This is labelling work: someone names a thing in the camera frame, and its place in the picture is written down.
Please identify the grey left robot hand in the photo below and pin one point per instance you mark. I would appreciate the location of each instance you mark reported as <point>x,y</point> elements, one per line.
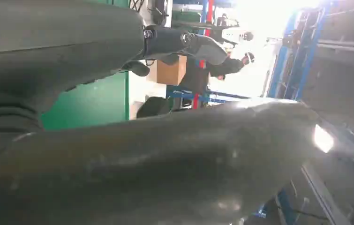
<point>55,37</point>

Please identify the green table mat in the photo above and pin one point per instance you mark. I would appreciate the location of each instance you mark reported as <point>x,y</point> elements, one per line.
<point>96,102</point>

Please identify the white table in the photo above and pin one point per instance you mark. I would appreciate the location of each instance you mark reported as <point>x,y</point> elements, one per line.
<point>142,90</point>

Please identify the brown cardboard box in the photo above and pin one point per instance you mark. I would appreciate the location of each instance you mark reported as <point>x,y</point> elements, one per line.
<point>170,74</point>

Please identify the person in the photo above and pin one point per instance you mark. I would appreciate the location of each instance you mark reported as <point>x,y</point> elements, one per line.
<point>247,36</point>
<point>226,66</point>

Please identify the blue metal rack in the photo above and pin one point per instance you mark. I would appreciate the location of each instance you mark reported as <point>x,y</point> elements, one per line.
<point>276,72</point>

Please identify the bright ceiling lamp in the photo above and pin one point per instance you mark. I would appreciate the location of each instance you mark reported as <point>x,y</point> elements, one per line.
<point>322,139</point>

